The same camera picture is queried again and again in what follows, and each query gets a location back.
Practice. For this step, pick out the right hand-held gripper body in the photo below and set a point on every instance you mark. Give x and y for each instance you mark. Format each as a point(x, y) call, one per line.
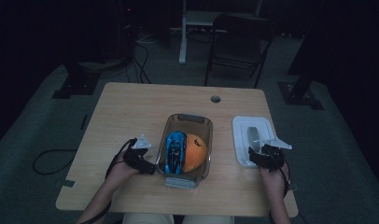
point(271, 155)

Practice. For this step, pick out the white box lid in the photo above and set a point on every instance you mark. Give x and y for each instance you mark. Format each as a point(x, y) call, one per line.
point(240, 137)

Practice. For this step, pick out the white desk frame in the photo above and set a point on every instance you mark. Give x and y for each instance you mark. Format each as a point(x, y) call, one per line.
point(186, 31)

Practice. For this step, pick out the person's right hand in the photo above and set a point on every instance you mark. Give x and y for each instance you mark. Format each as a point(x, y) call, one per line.
point(274, 182)

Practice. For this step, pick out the grey table edge clip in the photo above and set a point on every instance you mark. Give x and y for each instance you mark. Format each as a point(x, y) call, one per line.
point(68, 183)
point(293, 187)

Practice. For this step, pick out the black marker pen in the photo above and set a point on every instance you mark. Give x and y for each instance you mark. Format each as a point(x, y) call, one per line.
point(83, 122)

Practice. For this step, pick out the black stand base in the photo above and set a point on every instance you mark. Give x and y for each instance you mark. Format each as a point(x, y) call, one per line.
point(299, 95)
point(76, 82)

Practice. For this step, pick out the orange plush toy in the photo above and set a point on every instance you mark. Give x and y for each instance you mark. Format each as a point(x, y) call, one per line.
point(195, 154)

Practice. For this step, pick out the black folding chair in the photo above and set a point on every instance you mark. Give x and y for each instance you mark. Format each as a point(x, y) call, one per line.
point(240, 46)

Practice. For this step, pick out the blue toy car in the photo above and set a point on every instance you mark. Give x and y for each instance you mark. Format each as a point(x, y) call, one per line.
point(175, 152)

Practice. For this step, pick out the person's left hand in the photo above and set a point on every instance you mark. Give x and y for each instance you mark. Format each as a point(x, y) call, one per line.
point(120, 171)

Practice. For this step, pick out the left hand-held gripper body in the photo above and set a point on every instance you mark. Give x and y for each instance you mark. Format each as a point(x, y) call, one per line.
point(136, 152)

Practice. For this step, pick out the clear grey storage box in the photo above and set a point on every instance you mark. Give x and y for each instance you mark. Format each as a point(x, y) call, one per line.
point(184, 121)

